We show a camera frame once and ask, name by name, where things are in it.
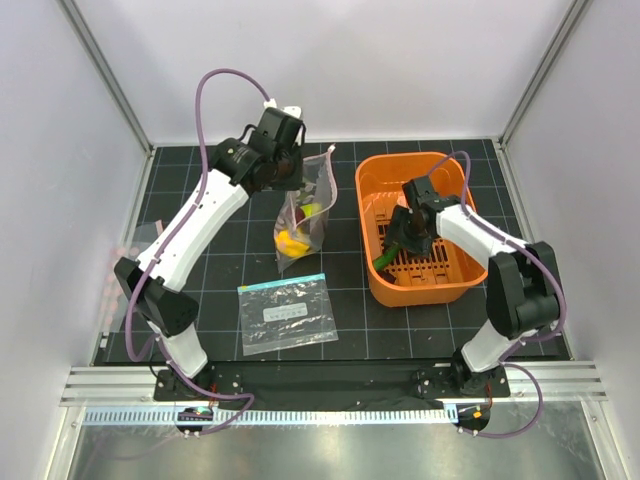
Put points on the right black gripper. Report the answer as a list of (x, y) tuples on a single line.
[(396, 234)]

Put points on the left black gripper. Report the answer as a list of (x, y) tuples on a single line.
[(295, 182)]

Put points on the green chili pepper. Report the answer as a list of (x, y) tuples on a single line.
[(386, 258)]

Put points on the orange plastic basket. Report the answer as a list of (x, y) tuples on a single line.
[(407, 262)]

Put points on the dark purple plum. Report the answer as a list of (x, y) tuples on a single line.
[(299, 215)]

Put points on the green apple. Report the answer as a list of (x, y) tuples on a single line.
[(312, 209)]

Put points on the pink zip top bag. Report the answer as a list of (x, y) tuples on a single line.
[(302, 221)]

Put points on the yellow bell pepper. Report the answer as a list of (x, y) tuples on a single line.
[(292, 245)]

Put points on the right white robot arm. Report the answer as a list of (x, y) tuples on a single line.
[(524, 293)]

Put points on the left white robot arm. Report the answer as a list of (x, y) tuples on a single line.
[(153, 282)]

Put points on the blue zip top bag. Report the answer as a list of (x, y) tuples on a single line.
[(285, 314)]

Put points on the black grid mat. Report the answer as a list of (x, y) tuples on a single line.
[(530, 305)]

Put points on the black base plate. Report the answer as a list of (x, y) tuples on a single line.
[(349, 385)]

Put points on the white slotted cable duct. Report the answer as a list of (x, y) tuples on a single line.
[(184, 416)]

